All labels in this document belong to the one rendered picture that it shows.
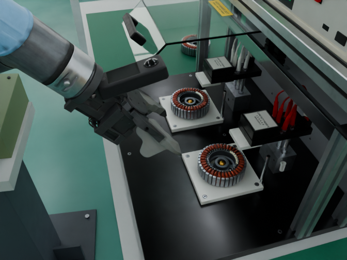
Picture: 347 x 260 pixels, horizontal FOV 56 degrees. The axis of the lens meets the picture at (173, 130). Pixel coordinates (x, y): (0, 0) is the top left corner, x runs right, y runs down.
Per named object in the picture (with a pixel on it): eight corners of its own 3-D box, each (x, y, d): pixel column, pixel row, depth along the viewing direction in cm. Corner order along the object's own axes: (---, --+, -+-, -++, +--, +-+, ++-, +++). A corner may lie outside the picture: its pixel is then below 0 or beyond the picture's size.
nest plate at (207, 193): (201, 205, 72) (201, 201, 71) (181, 157, 82) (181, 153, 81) (263, 190, 75) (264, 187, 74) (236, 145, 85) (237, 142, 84)
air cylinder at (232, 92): (232, 112, 95) (234, 97, 92) (222, 97, 101) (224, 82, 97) (248, 109, 96) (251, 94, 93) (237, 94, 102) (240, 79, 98)
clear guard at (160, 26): (140, 72, 68) (138, 47, 64) (122, 24, 85) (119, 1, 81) (280, 51, 74) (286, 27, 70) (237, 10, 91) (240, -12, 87)
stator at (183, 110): (180, 125, 89) (180, 114, 87) (164, 101, 97) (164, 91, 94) (216, 114, 93) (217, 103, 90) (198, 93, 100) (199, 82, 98)
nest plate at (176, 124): (171, 132, 89) (171, 129, 88) (158, 100, 99) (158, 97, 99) (223, 123, 92) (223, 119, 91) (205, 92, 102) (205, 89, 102)
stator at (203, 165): (206, 193, 73) (207, 182, 70) (191, 157, 80) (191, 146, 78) (252, 182, 75) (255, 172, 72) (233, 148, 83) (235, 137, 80)
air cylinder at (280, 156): (272, 174, 78) (277, 158, 74) (258, 151, 83) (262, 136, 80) (291, 169, 79) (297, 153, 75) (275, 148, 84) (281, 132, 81)
